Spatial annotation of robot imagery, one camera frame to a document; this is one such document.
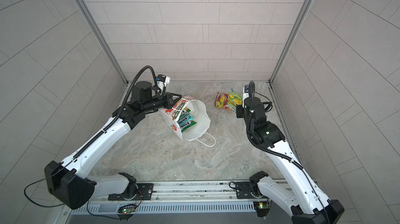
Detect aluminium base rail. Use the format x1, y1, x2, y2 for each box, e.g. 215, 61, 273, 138
60, 178, 323, 204

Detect white paper bag red flowers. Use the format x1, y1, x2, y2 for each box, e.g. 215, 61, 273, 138
160, 96, 216, 148

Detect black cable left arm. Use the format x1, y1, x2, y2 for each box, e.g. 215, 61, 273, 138
23, 167, 69, 208

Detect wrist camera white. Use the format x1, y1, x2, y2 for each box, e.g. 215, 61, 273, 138
242, 85, 250, 100
156, 74, 170, 91

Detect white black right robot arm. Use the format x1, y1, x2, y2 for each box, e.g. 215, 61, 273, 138
236, 97, 344, 224

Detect green yellow snack packet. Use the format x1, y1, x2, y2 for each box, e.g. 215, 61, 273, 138
227, 89, 243, 112

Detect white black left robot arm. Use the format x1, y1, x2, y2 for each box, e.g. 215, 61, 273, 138
44, 81, 182, 209

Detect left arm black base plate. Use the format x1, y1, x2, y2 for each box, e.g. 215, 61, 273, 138
108, 172, 154, 201

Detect aluminium corner profile left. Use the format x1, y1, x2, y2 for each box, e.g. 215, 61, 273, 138
74, 0, 129, 84

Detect green circuit board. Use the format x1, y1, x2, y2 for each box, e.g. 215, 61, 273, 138
253, 201, 271, 218
117, 204, 138, 215

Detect green red snack packet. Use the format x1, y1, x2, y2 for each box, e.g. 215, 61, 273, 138
177, 107, 191, 125

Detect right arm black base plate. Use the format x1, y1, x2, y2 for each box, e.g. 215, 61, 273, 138
229, 171, 269, 199

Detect white slotted cable duct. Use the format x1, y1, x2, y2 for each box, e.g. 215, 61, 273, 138
72, 202, 255, 215

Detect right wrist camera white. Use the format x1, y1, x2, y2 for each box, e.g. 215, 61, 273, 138
242, 85, 250, 100

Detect orange pink snack packet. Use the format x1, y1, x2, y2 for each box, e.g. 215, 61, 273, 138
214, 92, 230, 110

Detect right green circuit board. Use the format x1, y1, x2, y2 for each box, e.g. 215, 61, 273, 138
253, 201, 271, 218

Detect aluminium corner profile right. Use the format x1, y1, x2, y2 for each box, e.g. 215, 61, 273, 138
269, 0, 313, 84

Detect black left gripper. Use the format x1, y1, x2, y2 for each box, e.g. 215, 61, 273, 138
140, 92, 182, 114

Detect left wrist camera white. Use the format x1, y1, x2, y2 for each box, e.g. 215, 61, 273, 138
156, 74, 170, 91

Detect left green circuit board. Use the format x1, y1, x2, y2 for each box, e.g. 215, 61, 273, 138
117, 204, 138, 215

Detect aluminium corner profile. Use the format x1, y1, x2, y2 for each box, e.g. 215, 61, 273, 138
74, 0, 129, 84
269, 0, 313, 84

